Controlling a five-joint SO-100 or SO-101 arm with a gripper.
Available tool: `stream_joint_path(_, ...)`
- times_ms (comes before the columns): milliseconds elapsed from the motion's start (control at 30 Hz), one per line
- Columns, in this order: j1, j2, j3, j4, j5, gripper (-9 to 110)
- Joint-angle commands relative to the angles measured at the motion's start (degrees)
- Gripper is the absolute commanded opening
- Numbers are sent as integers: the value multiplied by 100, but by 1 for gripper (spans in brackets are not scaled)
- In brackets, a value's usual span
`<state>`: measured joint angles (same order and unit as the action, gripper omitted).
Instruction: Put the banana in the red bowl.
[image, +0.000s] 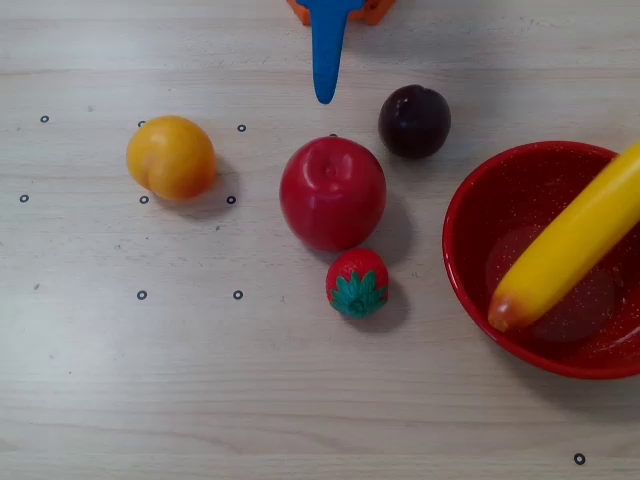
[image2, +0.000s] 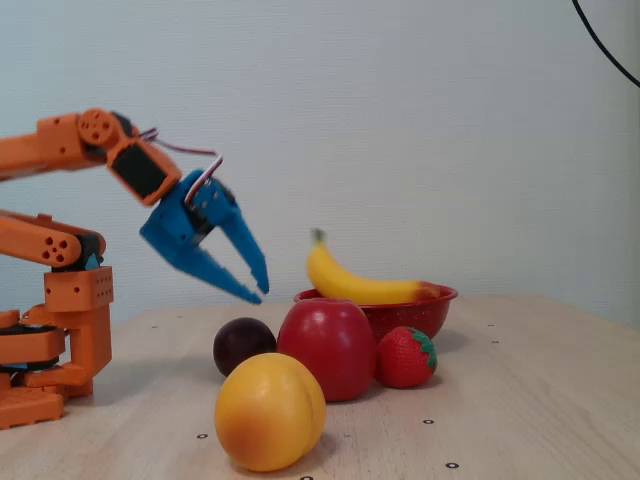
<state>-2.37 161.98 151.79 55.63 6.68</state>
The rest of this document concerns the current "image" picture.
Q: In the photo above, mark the red plastic apple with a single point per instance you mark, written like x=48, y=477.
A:
x=332, y=195

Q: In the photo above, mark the red plastic strawberry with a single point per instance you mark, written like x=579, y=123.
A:
x=357, y=282

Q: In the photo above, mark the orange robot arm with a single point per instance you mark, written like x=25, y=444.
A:
x=377, y=12

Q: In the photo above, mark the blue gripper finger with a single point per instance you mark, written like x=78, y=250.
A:
x=327, y=55

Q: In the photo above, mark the yellow orange plastic peach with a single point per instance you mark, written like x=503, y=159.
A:
x=171, y=157

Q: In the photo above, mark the yellow plastic banana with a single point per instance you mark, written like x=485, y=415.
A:
x=570, y=240

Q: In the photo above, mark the red speckled bowl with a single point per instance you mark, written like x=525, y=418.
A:
x=470, y=280

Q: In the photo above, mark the dark purple plastic plum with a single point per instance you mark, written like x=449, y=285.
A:
x=414, y=122

